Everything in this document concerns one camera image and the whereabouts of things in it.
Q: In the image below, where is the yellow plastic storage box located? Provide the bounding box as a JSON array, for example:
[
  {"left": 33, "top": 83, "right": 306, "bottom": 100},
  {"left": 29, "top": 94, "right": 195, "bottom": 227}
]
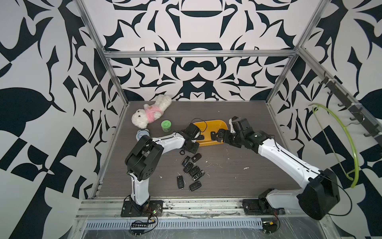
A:
[{"left": 194, "top": 119, "right": 228, "bottom": 147}]

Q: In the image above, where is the black car key top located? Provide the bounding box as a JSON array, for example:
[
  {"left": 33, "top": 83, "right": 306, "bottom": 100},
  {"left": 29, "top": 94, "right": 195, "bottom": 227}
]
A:
[{"left": 191, "top": 153, "right": 202, "bottom": 163}]

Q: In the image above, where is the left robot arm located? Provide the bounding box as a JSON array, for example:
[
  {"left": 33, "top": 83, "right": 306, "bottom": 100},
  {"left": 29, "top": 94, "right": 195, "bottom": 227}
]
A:
[{"left": 125, "top": 123, "right": 204, "bottom": 207}]

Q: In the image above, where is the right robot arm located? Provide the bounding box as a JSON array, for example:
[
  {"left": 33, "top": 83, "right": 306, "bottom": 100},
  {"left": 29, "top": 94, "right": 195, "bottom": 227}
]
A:
[{"left": 211, "top": 117, "right": 340, "bottom": 220}]

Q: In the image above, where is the black flip key slanted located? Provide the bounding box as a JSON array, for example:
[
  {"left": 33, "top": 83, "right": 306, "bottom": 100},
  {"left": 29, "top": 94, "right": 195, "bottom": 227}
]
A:
[{"left": 182, "top": 156, "right": 191, "bottom": 167}]

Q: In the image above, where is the black car key middle-left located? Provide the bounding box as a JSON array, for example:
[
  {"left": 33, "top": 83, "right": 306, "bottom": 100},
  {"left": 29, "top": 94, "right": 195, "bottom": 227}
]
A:
[{"left": 183, "top": 162, "right": 194, "bottom": 173}]

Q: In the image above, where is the black car key centre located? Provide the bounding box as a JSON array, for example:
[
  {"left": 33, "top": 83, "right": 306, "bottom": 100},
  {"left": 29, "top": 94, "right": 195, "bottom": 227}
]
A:
[{"left": 188, "top": 166, "right": 201, "bottom": 177}]

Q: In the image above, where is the black chrome-edged car key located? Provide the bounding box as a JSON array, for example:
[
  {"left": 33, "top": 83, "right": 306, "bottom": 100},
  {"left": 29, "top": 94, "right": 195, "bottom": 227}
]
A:
[{"left": 192, "top": 170, "right": 205, "bottom": 182}]

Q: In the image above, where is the black car key lower left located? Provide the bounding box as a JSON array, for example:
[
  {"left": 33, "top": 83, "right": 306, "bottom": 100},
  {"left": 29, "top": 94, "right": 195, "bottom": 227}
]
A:
[{"left": 177, "top": 175, "right": 185, "bottom": 189}]

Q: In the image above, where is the black car key bottom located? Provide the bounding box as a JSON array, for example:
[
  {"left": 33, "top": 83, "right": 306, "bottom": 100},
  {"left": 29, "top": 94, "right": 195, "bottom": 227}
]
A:
[{"left": 189, "top": 181, "right": 202, "bottom": 192}]

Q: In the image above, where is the light blue alarm clock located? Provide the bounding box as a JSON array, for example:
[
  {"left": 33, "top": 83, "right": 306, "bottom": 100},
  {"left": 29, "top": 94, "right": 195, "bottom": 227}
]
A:
[{"left": 136, "top": 129, "right": 150, "bottom": 141}]

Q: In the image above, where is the white plush dog pink shirt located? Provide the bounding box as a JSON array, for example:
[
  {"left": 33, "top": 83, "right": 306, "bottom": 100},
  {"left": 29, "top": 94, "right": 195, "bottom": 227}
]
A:
[{"left": 131, "top": 95, "right": 172, "bottom": 129}]

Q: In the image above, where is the green plastic clothes hanger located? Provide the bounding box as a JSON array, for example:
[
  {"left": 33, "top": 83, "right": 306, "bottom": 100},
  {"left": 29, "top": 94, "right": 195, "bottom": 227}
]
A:
[{"left": 308, "top": 103, "right": 360, "bottom": 189}]

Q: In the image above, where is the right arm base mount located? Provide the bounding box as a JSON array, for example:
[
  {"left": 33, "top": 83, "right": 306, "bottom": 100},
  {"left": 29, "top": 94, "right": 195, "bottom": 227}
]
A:
[{"left": 242, "top": 199, "right": 286, "bottom": 216}]

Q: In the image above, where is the white slotted cable duct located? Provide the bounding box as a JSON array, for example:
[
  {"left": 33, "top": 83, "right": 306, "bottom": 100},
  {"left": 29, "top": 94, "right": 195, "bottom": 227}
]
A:
[{"left": 85, "top": 218, "right": 263, "bottom": 230}]

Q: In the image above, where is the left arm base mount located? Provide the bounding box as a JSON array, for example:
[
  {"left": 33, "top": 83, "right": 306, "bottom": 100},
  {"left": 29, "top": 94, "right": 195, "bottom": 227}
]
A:
[{"left": 120, "top": 200, "right": 164, "bottom": 218}]

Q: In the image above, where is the aluminium frame back bar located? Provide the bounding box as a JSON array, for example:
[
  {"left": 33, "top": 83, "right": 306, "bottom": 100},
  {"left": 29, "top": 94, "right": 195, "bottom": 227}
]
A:
[{"left": 103, "top": 50, "right": 295, "bottom": 58}]

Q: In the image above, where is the black wall hook rack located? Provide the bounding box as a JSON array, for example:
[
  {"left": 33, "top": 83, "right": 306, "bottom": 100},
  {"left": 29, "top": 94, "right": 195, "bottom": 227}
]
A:
[{"left": 320, "top": 71, "right": 382, "bottom": 145}]

